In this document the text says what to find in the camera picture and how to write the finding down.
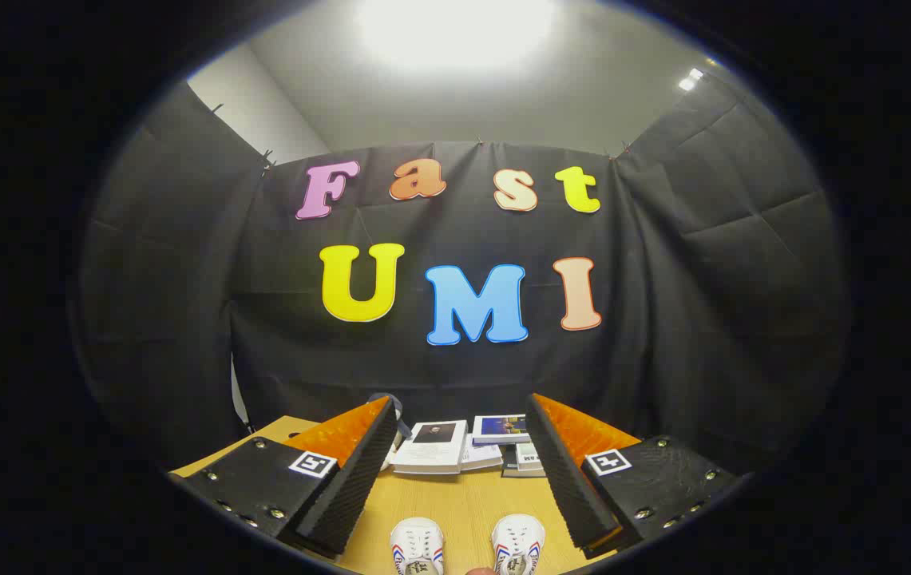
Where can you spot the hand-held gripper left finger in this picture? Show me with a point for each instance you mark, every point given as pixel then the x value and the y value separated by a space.
pixel 359 471

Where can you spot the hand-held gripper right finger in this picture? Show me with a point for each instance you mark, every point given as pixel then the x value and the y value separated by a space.
pixel 567 471

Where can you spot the white canvas shoe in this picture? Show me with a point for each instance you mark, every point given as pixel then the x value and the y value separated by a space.
pixel 519 541
pixel 417 543

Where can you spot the book with pale green cover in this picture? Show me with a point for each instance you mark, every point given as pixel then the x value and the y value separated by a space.
pixel 529 455

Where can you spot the dark grey book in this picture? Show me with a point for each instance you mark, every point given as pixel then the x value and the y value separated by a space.
pixel 509 469

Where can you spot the white book with portrait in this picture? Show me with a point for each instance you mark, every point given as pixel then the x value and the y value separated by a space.
pixel 431 454

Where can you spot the grey white penguin plush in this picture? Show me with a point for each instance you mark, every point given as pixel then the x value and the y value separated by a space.
pixel 396 406

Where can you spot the book with blue picture cover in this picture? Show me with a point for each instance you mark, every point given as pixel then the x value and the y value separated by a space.
pixel 501 427

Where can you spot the plain white book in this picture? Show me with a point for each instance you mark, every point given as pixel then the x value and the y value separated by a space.
pixel 483 455

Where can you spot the black backdrop cloth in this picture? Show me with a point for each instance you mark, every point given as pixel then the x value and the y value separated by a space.
pixel 663 279

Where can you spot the small ceiling spotlight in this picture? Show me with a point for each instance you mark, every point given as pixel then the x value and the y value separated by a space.
pixel 691 79

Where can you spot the large ceiling light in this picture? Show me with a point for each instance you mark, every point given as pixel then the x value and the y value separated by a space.
pixel 455 28

